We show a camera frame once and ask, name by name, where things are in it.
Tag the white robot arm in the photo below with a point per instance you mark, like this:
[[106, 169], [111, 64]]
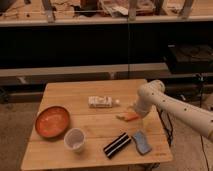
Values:
[[153, 93]]

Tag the orange ceramic bowl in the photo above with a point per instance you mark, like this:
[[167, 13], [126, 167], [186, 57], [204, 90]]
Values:
[[52, 122]]

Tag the white medicine box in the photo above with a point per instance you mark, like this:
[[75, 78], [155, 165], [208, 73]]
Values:
[[102, 102]]

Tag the wooden table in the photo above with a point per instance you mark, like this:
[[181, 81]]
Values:
[[99, 125]]

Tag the clear plastic cup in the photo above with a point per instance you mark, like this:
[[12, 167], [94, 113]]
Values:
[[74, 140]]

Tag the black white striped block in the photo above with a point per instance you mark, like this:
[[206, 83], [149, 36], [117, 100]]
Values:
[[117, 145]]

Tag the blue sponge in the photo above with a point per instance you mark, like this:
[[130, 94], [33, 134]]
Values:
[[141, 143]]

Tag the black box on shelf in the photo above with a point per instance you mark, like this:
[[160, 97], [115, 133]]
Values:
[[185, 59]]

